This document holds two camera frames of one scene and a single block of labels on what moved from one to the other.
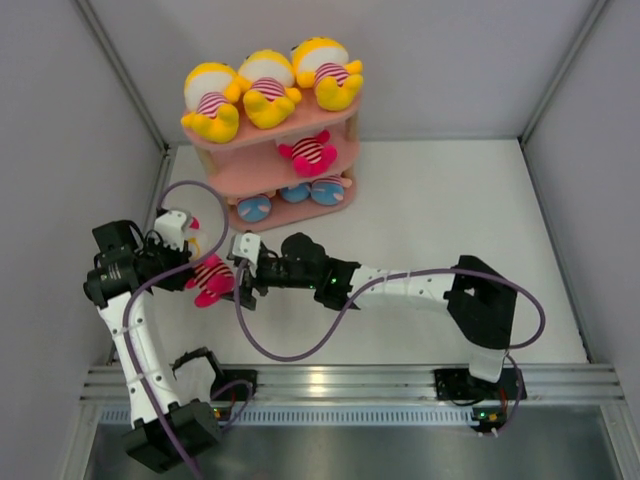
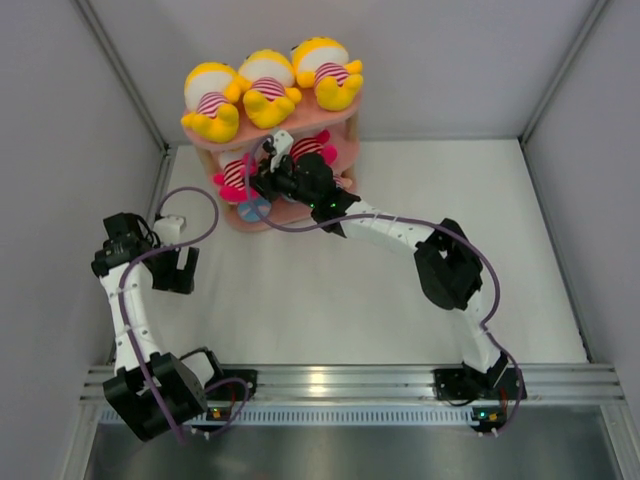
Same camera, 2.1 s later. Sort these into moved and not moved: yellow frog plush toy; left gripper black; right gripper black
Moved: right gripper black
Not moved: yellow frog plush toy; left gripper black
